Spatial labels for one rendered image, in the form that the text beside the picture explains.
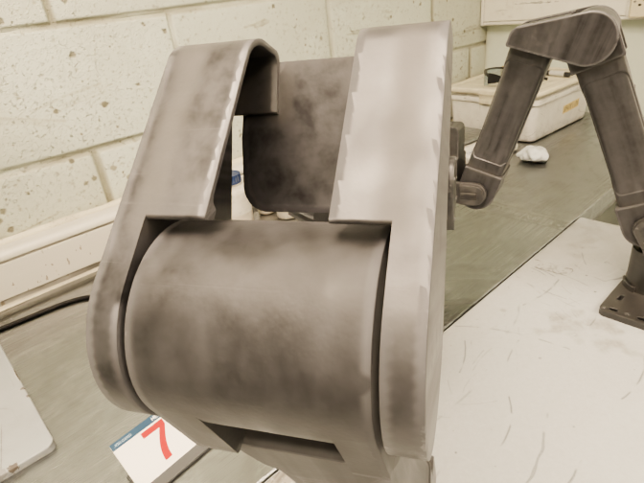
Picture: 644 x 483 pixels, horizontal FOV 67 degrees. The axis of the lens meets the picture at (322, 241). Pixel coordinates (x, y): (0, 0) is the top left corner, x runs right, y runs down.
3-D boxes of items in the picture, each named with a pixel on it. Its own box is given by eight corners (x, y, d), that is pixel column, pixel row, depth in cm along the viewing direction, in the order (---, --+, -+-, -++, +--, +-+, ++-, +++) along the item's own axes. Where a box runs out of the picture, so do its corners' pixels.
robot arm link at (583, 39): (448, 203, 78) (523, -7, 60) (464, 183, 84) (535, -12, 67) (525, 234, 73) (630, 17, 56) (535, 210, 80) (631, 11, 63)
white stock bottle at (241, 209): (263, 225, 109) (252, 170, 103) (238, 239, 104) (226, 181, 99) (241, 219, 114) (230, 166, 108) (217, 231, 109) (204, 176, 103)
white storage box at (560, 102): (593, 116, 157) (600, 69, 151) (534, 146, 137) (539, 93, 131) (506, 107, 179) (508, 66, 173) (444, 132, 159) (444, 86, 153)
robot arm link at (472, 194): (406, 130, 75) (486, 132, 69) (425, 117, 82) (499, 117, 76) (409, 200, 80) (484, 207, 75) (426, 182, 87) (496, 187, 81)
